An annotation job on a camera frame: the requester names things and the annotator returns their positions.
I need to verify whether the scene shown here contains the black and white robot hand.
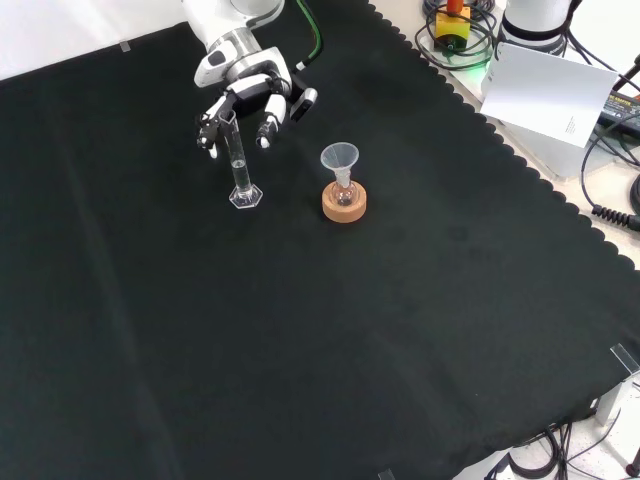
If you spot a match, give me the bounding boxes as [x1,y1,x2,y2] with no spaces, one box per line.
[193,46,295,160]

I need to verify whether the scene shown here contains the clear glass graduated cylinder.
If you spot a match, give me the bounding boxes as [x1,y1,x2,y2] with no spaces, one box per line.
[218,110,265,211]

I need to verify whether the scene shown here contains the white cylinder with black band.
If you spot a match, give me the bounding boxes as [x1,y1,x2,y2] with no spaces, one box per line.
[499,0,576,51]

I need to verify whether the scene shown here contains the clear plastic funnel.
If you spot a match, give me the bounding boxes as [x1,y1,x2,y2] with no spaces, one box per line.
[320,142,358,184]

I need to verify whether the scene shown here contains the round-bottom glass flask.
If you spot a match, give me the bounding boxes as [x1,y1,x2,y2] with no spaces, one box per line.
[332,172,357,208]

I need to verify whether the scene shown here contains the yellow stop button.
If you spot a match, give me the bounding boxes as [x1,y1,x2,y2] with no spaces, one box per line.
[433,0,472,51]

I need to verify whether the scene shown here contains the black cloth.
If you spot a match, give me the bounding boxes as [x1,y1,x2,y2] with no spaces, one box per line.
[0,0,640,480]

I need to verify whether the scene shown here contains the white box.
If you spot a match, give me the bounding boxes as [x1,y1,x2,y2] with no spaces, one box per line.
[482,64,601,180]

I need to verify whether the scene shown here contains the black power adapter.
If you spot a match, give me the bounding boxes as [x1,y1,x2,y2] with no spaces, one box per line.
[597,92,640,135]

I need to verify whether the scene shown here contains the black and white wrist camera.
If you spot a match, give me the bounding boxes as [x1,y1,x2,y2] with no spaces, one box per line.
[288,87,319,123]

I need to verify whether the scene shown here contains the green cable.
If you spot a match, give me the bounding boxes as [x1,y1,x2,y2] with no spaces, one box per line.
[295,0,325,72]

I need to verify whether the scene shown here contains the cork ring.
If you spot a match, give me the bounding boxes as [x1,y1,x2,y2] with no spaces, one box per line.
[321,180,370,224]

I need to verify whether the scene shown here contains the black looped cable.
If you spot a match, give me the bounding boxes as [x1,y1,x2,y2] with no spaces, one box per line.
[414,0,499,70]

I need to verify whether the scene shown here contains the black coiled cable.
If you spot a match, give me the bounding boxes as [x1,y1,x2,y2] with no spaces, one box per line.
[579,124,640,229]

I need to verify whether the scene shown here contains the black floor cables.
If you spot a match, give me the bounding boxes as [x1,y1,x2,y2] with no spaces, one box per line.
[508,422,640,480]

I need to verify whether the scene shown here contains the white table post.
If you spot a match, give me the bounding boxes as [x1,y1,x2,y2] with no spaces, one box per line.
[594,379,640,427]

